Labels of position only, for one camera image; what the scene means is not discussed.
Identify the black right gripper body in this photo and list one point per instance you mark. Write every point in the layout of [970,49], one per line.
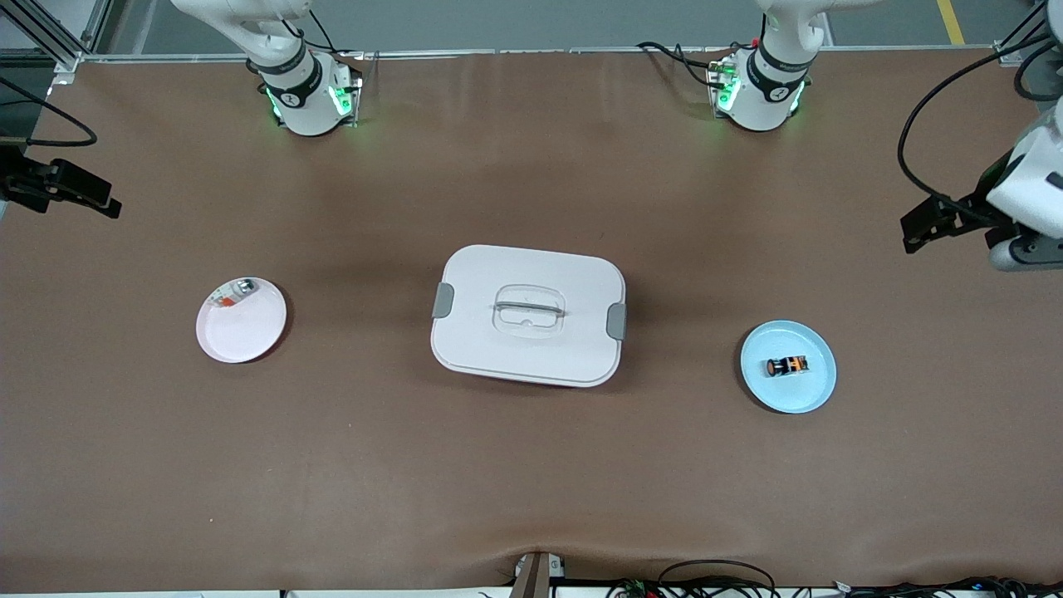
[18,181]

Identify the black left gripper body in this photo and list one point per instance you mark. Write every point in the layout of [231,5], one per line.
[973,209]

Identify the black and orange push-button switch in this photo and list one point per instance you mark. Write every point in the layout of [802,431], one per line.
[787,366]

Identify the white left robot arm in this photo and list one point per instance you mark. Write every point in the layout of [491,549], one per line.
[764,83]

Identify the white lidded box, grey latches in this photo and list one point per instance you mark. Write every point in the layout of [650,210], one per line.
[531,349]

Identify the pale pink round plate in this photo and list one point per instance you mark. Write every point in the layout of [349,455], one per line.
[241,332]

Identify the light blue round plate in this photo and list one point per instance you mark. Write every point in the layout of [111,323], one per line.
[789,394]

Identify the aluminium frame profile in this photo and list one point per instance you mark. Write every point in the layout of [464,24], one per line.
[50,37]

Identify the metal bracket at table edge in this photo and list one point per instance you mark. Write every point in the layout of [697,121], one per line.
[536,577]

